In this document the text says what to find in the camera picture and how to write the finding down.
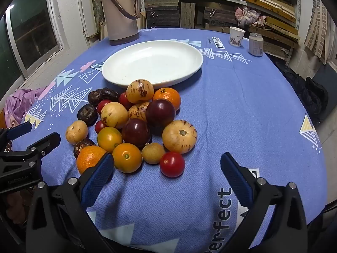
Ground pink purple cloth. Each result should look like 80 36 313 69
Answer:
5 87 53 129

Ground crumpled pink cloth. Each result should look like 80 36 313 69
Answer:
235 6 266 27

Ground spotted pepino melon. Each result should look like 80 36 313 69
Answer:
126 79 154 104

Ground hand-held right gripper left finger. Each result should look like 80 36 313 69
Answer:
25 153 116 253

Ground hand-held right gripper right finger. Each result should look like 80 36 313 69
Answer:
220 152 308 253

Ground white oval plate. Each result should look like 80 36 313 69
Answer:
102 40 204 89

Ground red cherry tomato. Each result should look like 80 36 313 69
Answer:
119 92 133 111
159 151 186 178
97 100 112 115
95 120 107 135

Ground grey drink can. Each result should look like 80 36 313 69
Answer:
249 33 264 57

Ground leaning framed boards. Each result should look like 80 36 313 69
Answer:
77 0 108 41

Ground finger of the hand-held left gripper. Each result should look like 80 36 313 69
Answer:
0 132 62 168
0 122 32 151

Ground dark blue board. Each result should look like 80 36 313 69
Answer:
312 63 337 85

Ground beige thermos jug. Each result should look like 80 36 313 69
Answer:
100 0 141 46

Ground metal shelf of wooden boards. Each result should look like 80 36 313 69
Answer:
142 0 301 58

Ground printed paper cup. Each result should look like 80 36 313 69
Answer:
229 27 246 47

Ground black jacket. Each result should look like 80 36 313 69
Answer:
274 61 329 123

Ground window with white frame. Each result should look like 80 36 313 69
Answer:
0 0 64 78

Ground small tan round fruit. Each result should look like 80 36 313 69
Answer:
142 142 166 164

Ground small pale yellow fruit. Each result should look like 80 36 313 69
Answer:
65 120 89 145

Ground blue printed tablecloth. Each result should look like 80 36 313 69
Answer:
12 28 328 253

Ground striped pepino melon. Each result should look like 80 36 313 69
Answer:
128 101 150 123

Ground orange mandarin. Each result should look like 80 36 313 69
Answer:
76 145 108 175
153 87 182 111

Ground checkered beige curtain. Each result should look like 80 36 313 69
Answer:
304 0 329 58

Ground dark brown water chestnut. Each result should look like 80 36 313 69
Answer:
100 87 120 103
77 104 98 126
73 138 96 159
88 90 104 106

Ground large pale pepino melon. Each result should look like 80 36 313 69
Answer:
162 120 198 154

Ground smooth yellow pepino melon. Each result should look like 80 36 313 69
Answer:
100 102 129 129

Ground dark purple plum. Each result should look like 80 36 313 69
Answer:
121 118 152 148
146 99 176 128

